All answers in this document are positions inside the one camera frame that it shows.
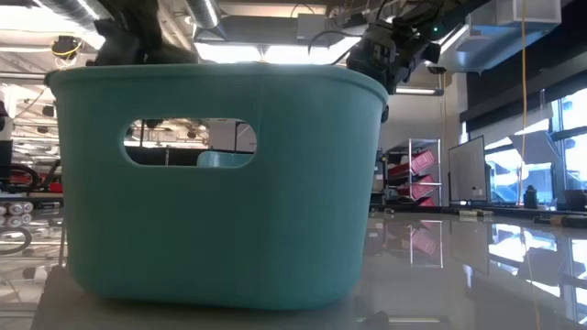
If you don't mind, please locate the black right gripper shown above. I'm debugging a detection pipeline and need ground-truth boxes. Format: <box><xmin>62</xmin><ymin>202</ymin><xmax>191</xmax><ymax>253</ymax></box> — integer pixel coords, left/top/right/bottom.
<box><xmin>347</xmin><ymin>17</ymin><xmax>441</xmax><ymax>124</ymax></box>

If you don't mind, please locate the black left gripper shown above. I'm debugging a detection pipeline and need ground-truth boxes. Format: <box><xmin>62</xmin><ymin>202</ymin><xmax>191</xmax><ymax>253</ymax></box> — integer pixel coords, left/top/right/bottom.
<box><xmin>86</xmin><ymin>0</ymin><xmax>199</xmax><ymax>66</ymax></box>

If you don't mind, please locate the green plastic bin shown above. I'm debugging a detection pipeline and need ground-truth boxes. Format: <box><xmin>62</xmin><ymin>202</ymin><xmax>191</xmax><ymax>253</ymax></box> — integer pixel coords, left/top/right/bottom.
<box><xmin>45</xmin><ymin>62</ymin><xmax>390</xmax><ymax>311</ymax></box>

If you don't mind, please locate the ceiling tube light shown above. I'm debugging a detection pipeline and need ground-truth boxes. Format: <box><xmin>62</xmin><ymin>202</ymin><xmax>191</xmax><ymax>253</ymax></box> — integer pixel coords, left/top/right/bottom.
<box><xmin>393</xmin><ymin>85</ymin><xmax>445</xmax><ymax>97</ymax></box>

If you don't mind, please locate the metal shelf rack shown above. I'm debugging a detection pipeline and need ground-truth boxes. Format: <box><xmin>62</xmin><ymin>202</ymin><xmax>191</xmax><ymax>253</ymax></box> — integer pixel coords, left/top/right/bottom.
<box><xmin>384</xmin><ymin>137</ymin><xmax>445</xmax><ymax>208</ymax></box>

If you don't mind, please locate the whiteboard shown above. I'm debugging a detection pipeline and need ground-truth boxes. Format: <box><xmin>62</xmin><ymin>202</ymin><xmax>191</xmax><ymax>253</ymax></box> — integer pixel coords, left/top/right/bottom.
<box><xmin>447</xmin><ymin>134</ymin><xmax>489</xmax><ymax>206</ymax></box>

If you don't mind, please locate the ceiling light panel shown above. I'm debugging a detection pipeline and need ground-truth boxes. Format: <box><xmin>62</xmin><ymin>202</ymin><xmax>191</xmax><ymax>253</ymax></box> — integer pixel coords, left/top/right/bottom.
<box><xmin>194</xmin><ymin>36</ymin><xmax>363</xmax><ymax>65</ymax></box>

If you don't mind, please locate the red equipment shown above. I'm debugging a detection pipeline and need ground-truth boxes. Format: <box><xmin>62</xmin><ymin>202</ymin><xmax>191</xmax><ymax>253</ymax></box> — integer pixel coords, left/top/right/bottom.
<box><xmin>8</xmin><ymin>169</ymin><xmax>64</xmax><ymax>193</ymax></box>

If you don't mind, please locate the black bottle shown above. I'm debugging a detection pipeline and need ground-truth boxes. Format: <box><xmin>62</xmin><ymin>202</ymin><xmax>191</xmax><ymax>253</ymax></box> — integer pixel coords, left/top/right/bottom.
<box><xmin>523</xmin><ymin>184</ymin><xmax>539</xmax><ymax>211</ymax></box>

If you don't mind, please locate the silver ventilation duct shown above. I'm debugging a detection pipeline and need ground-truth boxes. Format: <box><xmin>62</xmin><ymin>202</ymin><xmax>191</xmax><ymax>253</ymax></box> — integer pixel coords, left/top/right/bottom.
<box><xmin>39</xmin><ymin>0</ymin><xmax>114</xmax><ymax>22</ymax></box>
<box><xmin>183</xmin><ymin>0</ymin><xmax>229</xmax><ymax>41</ymax></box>

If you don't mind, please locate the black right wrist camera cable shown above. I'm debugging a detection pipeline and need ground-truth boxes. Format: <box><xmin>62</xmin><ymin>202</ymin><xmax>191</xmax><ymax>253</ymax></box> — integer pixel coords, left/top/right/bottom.
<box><xmin>306</xmin><ymin>28</ymin><xmax>368</xmax><ymax>59</ymax></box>

